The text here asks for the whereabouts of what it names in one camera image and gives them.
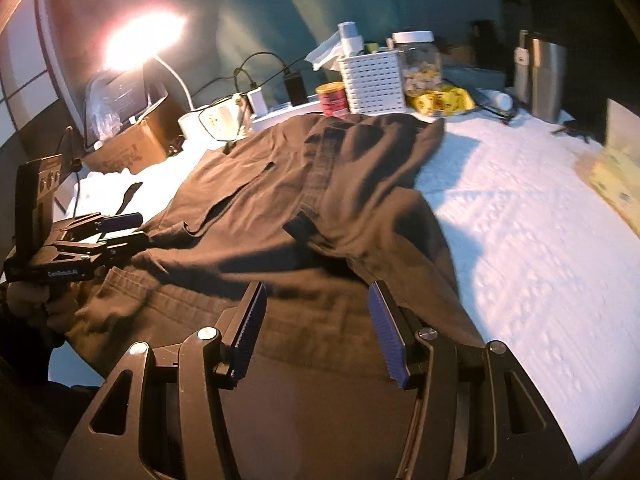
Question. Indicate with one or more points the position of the cardboard box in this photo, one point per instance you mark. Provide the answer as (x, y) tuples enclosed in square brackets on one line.
[(135, 142)]

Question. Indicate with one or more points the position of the clear plastic bag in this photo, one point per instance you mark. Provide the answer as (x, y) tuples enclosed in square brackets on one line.
[(107, 110)]

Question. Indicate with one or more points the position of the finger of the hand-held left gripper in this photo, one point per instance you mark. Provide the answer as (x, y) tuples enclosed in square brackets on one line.
[(125, 220), (120, 245)]

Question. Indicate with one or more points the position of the black power adapter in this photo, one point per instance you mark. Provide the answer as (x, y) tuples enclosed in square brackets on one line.
[(296, 90)]

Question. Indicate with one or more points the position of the white paper cup stack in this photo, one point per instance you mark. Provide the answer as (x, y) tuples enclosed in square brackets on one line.
[(350, 37)]

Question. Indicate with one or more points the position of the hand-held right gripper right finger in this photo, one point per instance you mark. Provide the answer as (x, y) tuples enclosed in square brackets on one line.
[(390, 335)]

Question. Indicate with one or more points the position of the brown printed t-shirt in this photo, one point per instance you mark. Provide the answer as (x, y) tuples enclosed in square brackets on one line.
[(300, 185)]

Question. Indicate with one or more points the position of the white tissue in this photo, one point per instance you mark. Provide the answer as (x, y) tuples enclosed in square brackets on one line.
[(324, 52)]

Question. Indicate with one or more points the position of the glass jar white lid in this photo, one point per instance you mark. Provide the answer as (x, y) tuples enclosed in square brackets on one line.
[(422, 67)]

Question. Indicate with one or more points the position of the slim silver flask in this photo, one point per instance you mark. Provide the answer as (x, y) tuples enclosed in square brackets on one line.
[(522, 67)]

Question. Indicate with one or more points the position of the white perforated basket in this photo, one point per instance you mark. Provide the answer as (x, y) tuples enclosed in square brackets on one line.
[(372, 82)]

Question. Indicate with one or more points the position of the person's left hand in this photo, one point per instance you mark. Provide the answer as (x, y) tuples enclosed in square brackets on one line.
[(25, 307)]

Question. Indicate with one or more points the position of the small white bottle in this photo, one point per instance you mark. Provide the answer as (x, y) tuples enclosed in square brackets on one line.
[(499, 100)]

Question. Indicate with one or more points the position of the white charger block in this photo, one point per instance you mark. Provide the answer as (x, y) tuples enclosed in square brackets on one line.
[(257, 102)]

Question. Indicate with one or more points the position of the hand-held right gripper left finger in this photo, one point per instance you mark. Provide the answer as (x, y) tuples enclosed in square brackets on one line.
[(245, 330)]

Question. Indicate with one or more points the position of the red can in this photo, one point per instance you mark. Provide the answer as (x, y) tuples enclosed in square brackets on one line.
[(331, 101)]

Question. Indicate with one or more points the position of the yellow snack packet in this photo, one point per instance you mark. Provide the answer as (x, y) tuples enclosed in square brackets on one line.
[(442, 101)]

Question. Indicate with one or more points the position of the white power strip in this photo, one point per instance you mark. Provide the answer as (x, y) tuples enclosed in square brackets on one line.
[(285, 116)]

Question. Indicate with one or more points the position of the steel tumbler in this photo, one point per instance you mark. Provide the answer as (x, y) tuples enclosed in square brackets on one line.
[(549, 80)]

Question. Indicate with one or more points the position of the small black object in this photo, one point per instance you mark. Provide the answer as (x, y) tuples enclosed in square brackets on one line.
[(575, 132)]

